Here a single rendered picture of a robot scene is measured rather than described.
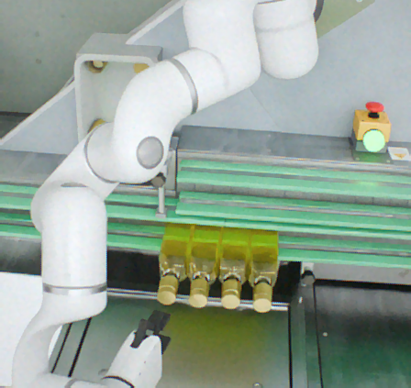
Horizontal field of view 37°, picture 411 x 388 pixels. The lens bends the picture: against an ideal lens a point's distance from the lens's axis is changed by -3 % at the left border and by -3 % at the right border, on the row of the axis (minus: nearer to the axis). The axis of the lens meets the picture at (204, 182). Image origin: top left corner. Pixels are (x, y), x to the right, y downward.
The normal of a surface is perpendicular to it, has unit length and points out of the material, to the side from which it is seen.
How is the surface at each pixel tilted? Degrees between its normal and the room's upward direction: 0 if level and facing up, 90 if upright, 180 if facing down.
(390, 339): 89
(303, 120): 0
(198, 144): 90
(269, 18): 19
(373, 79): 0
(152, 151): 51
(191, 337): 90
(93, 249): 56
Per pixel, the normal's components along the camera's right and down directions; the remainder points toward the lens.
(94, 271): 0.74, 0.05
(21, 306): 0.04, -0.87
